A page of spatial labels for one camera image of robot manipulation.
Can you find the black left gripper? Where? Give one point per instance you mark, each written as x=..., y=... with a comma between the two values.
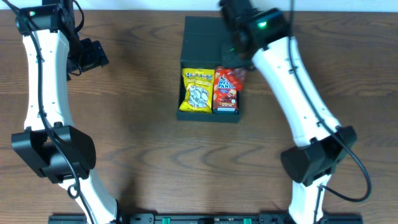
x=96, y=56

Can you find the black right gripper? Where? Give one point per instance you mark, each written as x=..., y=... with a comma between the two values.
x=229, y=61

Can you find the red Hacks candy bag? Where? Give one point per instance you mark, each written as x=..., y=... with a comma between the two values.
x=237, y=78

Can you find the red Hello Panda box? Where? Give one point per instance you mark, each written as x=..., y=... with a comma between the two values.
x=225, y=94

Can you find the yellow Hacks candy bag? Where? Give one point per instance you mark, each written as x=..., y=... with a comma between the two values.
x=198, y=85

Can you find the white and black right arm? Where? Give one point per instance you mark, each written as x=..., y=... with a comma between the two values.
x=321, y=143

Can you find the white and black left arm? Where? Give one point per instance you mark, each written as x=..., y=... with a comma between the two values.
x=50, y=144

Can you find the dark green open gift box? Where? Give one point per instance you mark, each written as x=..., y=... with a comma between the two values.
x=203, y=39

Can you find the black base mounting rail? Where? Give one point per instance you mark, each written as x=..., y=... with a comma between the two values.
x=262, y=218

